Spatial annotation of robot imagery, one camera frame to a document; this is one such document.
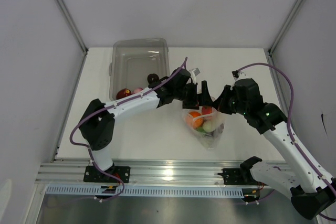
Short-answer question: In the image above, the right aluminium frame post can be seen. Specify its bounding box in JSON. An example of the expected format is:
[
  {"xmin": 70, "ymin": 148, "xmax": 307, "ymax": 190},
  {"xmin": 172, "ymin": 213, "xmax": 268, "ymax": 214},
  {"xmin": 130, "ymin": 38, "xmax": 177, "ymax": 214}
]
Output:
[{"xmin": 268, "ymin": 0, "xmax": 306, "ymax": 57}]

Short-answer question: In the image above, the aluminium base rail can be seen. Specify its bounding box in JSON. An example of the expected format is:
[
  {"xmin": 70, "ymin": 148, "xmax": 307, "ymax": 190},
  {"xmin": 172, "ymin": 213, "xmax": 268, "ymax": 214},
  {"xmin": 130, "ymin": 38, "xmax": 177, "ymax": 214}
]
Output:
[{"xmin": 35, "ymin": 159, "xmax": 241, "ymax": 187}]

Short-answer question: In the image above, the white radish with leaves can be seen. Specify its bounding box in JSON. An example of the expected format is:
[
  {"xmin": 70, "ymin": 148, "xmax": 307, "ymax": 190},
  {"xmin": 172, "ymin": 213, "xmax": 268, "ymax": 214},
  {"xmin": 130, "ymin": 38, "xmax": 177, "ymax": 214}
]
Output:
[{"xmin": 196, "ymin": 120, "xmax": 222, "ymax": 133}]

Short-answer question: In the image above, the orange fruit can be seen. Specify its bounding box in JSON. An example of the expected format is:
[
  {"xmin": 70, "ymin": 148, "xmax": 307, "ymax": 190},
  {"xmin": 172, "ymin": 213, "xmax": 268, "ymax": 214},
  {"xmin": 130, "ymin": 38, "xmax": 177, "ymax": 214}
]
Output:
[{"xmin": 185, "ymin": 111, "xmax": 204, "ymax": 129}]

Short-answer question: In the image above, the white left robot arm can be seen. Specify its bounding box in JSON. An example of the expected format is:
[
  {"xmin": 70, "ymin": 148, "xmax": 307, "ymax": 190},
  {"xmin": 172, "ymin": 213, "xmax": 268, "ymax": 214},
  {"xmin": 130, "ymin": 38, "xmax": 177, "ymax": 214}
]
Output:
[{"xmin": 79, "ymin": 69, "xmax": 213, "ymax": 182}]

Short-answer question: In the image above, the pink onion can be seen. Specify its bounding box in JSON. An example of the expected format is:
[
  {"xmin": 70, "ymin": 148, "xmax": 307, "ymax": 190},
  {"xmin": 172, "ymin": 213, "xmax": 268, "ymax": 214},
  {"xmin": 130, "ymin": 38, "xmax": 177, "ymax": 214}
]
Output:
[{"xmin": 133, "ymin": 88, "xmax": 143, "ymax": 94}]

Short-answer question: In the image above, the white slotted cable duct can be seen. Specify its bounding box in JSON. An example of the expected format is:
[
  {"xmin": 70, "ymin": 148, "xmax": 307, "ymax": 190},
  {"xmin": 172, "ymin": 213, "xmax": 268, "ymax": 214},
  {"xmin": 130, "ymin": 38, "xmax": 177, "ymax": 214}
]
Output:
[{"xmin": 46, "ymin": 184, "xmax": 244, "ymax": 198}]

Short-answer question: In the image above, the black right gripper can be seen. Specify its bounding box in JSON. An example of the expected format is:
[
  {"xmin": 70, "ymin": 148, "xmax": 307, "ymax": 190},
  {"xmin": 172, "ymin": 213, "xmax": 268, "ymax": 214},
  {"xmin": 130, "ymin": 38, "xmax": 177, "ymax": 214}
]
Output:
[{"xmin": 211, "ymin": 85, "xmax": 249, "ymax": 116}]

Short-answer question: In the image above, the grey plastic food bin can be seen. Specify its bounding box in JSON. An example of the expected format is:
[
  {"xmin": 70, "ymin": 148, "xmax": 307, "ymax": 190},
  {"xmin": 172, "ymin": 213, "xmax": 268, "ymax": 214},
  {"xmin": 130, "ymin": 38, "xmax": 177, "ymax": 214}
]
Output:
[{"xmin": 109, "ymin": 38, "xmax": 170, "ymax": 100}]

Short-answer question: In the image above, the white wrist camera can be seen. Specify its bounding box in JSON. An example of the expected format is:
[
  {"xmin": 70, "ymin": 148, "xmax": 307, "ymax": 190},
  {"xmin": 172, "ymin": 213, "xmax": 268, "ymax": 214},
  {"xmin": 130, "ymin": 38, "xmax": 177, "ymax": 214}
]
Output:
[
  {"xmin": 189, "ymin": 68, "xmax": 200, "ymax": 83},
  {"xmin": 232, "ymin": 70, "xmax": 248, "ymax": 81}
]

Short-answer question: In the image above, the dark mangosteen fruit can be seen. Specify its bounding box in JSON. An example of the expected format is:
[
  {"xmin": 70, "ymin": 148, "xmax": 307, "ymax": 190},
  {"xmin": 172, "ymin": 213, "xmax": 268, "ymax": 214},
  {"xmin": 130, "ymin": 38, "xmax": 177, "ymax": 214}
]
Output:
[{"xmin": 147, "ymin": 73, "xmax": 160, "ymax": 84}]

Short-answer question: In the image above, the purple grape bunch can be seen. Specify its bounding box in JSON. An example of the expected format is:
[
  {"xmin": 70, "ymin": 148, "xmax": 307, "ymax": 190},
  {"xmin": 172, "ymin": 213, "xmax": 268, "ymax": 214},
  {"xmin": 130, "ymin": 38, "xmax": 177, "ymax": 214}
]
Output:
[{"xmin": 203, "ymin": 124, "xmax": 224, "ymax": 138}]

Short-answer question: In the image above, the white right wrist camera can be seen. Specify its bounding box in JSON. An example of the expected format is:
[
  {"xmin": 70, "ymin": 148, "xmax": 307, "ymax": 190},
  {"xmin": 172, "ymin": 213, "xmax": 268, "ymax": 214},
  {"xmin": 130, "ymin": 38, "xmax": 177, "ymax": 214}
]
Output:
[{"xmin": 232, "ymin": 70, "xmax": 248, "ymax": 81}]

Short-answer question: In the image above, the peach fruit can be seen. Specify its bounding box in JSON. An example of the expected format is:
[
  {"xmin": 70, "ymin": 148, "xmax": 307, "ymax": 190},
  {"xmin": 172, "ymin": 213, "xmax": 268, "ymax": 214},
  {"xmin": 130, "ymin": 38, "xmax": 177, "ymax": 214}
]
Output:
[{"xmin": 201, "ymin": 106, "xmax": 213, "ymax": 115}]

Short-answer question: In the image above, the dark red apple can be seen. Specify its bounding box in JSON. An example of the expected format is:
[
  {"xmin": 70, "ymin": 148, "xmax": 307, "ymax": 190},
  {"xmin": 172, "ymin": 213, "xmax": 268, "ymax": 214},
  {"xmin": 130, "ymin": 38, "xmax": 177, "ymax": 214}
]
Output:
[{"xmin": 116, "ymin": 88, "xmax": 132, "ymax": 100}]

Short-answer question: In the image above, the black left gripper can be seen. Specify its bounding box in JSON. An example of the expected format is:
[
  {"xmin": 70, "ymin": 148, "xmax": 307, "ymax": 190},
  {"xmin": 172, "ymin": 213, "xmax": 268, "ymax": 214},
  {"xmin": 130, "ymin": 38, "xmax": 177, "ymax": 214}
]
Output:
[{"xmin": 174, "ymin": 81, "xmax": 212, "ymax": 110}]

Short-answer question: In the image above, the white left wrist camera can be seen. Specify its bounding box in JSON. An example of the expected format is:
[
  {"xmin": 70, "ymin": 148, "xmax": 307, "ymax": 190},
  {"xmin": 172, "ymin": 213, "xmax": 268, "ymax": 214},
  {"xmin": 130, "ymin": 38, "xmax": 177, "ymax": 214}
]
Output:
[{"xmin": 189, "ymin": 68, "xmax": 200, "ymax": 83}]

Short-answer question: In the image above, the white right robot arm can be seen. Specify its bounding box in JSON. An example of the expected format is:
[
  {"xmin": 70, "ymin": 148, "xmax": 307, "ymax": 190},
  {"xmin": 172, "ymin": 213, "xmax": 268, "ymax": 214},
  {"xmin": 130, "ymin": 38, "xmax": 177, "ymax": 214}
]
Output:
[{"xmin": 213, "ymin": 78, "xmax": 335, "ymax": 220}]

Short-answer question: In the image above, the clear zip top bag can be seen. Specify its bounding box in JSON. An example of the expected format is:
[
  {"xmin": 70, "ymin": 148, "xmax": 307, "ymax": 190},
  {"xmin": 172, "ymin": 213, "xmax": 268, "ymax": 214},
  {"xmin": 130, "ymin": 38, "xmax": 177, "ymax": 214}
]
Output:
[{"xmin": 182, "ymin": 105, "xmax": 226, "ymax": 150}]

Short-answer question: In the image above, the aluminium frame post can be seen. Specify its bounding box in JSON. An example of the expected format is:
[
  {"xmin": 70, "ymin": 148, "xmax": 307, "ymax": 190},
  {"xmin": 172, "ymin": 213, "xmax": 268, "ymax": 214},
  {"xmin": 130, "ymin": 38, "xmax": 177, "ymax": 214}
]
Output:
[
  {"xmin": 268, "ymin": 0, "xmax": 306, "ymax": 57},
  {"xmin": 54, "ymin": 0, "xmax": 88, "ymax": 54}
]

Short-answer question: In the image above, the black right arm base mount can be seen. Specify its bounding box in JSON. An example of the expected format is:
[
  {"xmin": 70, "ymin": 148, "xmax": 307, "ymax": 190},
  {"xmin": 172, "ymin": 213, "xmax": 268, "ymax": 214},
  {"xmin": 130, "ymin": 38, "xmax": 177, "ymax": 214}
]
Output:
[{"xmin": 217, "ymin": 156, "xmax": 262, "ymax": 186}]

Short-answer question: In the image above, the left aluminium frame post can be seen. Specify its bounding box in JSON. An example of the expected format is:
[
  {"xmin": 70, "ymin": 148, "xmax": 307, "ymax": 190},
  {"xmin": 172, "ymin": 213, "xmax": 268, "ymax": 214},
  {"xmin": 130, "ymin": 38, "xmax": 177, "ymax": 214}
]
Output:
[{"xmin": 54, "ymin": 0, "xmax": 88, "ymax": 54}]

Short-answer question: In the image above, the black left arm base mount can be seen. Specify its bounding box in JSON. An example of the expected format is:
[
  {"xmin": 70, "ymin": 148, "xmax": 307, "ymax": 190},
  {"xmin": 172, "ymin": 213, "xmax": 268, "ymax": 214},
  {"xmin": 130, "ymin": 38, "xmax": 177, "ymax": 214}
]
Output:
[{"xmin": 83, "ymin": 165, "xmax": 131, "ymax": 184}]

